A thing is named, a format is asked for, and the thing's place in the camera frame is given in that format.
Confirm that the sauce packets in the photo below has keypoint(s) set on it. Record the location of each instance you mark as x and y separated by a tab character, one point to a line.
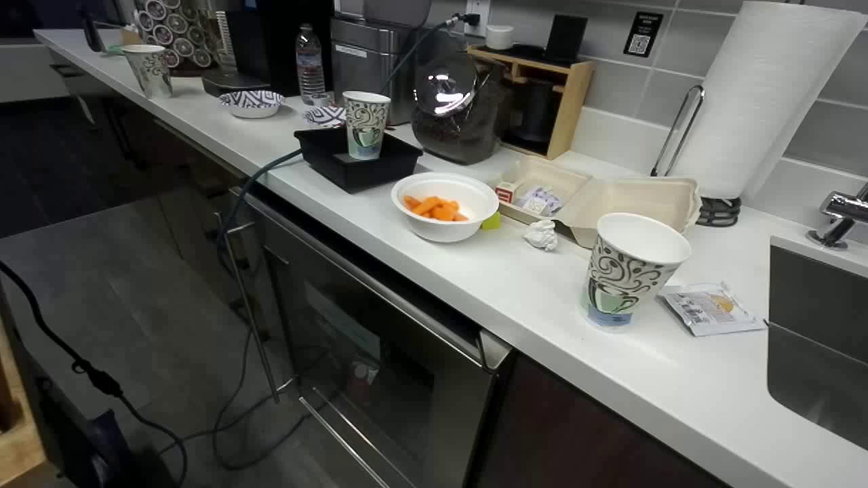
537	203

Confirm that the small white cup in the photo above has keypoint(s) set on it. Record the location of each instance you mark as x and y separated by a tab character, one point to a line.
497	37

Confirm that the large patterned paper cup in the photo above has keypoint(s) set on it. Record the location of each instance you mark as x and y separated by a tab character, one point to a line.
625	274

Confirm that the chrome faucet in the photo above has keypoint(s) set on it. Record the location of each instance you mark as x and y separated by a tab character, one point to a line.
842	215

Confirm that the metal paper towel holder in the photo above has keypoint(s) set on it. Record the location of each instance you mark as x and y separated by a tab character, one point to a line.
679	131

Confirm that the crumpled white paper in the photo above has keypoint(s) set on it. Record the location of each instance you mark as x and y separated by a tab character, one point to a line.
542	234

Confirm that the flat printed sachet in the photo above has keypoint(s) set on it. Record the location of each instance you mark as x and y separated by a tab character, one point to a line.
708	311

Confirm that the stainless steel sink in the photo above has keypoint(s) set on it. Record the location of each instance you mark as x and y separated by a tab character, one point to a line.
816	344

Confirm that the beige takeout clamshell container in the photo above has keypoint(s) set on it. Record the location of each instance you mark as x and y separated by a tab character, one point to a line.
625	203

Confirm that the circle patterned bag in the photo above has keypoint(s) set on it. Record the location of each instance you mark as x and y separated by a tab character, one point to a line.
180	32

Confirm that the orange food pieces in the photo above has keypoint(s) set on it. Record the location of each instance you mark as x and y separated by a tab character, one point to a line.
434	208

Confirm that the white round bowl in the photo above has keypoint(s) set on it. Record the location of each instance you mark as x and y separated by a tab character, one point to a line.
442	231

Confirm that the black square bowl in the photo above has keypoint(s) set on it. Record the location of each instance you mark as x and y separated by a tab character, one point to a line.
396	165

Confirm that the green item behind bowl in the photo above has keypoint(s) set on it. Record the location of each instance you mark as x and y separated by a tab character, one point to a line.
491	220

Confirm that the wooden shelf rack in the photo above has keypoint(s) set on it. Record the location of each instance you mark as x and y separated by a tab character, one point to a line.
560	98

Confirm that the stainless dishwasher door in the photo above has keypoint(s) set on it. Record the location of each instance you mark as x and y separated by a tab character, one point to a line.
387	361

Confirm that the small blue patterned plate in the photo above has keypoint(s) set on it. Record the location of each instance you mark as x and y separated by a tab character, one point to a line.
322	116

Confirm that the white wall outlet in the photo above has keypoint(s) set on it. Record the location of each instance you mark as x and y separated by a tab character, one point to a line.
474	16

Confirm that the blue patterned ceramic bowl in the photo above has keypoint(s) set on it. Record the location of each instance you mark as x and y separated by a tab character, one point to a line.
251	104

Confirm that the clear plastic water bottle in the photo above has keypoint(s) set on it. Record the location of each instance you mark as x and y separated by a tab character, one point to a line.
310	67

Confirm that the white paper towel roll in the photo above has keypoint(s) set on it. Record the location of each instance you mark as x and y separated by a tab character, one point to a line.
767	98

